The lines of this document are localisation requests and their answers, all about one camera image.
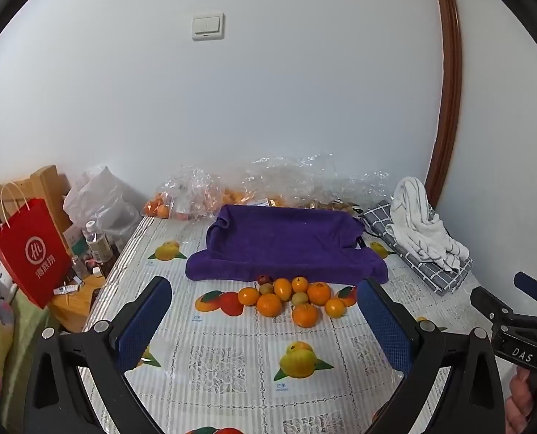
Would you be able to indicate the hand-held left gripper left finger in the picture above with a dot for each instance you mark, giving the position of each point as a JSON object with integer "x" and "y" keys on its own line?
{"x": 144, "y": 321}

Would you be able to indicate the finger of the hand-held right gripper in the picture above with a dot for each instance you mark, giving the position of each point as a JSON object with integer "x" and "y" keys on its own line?
{"x": 528, "y": 284}
{"x": 490, "y": 303}

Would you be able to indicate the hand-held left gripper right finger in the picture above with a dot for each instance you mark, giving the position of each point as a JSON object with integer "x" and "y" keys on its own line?
{"x": 384, "y": 325}

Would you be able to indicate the smooth round orange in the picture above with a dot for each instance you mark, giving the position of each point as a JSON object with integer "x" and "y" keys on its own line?
{"x": 334, "y": 308}

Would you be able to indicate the blemished mandarin orange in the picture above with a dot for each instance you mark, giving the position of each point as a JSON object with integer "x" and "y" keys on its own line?
{"x": 319, "y": 293}

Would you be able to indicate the large mandarin orange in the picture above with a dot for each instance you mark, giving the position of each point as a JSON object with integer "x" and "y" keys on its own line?
{"x": 305, "y": 315}

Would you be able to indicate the oval smooth orange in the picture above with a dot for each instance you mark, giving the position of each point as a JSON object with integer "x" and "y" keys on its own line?
{"x": 283, "y": 288}

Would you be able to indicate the small orange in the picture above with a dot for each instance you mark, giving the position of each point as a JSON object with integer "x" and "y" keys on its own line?
{"x": 299, "y": 284}
{"x": 249, "y": 296}

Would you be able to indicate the green jujube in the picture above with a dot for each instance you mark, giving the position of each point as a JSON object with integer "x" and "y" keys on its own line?
{"x": 300, "y": 298}
{"x": 266, "y": 288}

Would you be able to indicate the person's right hand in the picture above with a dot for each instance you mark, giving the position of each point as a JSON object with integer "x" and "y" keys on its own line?
{"x": 519, "y": 402}

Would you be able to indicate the wooden nightstand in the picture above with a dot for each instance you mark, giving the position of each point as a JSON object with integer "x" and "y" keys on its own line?
{"x": 76, "y": 305}

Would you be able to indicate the grey checked cloth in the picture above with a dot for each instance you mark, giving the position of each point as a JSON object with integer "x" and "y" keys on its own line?
{"x": 415, "y": 257}

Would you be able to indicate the white tube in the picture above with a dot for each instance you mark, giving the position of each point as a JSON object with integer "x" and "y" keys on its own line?
{"x": 67, "y": 288}

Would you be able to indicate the clear plastic bottle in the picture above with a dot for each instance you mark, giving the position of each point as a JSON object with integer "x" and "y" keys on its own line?
{"x": 95, "y": 237}

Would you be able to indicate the white striped towel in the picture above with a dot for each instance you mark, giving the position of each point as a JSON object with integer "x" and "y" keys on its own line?
{"x": 424, "y": 226}

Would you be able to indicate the fruit print tablecloth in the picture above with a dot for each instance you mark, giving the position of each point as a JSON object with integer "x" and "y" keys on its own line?
{"x": 250, "y": 348}

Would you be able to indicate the red jujube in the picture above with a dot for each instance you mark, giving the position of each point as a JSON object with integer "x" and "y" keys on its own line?
{"x": 263, "y": 279}

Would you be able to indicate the green cloth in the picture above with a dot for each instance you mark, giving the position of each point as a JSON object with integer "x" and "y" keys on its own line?
{"x": 22, "y": 352}

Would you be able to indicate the purple towel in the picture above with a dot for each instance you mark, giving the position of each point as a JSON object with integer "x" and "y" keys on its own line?
{"x": 286, "y": 244}

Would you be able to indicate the white plastic bag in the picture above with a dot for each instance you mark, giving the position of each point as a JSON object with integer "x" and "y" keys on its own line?
{"x": 99, "y": 199}

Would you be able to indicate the small clear bag of oranges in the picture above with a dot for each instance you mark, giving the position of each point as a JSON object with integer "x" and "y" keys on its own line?
{"x": 182, "y": 194}

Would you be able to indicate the red paper bag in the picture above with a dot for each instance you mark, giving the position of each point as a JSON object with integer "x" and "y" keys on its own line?
{"x": 28, "y": 253}

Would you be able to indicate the clear bag of longans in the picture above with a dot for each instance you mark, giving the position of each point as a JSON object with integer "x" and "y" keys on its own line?
{"x": 336, "y": 185}

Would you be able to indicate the labelled clear bag of oranges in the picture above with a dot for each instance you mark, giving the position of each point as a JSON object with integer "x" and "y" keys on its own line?
{"x": 259, "y": 185}

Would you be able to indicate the light wooden frame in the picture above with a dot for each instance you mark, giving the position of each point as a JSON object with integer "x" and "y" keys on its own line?
{"x": 42, "y": 185}

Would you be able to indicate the brown wooden door frame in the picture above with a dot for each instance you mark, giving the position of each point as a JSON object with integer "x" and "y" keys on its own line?
{"x": 449, "y": 77}

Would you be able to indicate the white light switch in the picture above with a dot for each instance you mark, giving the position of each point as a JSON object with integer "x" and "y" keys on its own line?
{"x": 208, "y": 27}

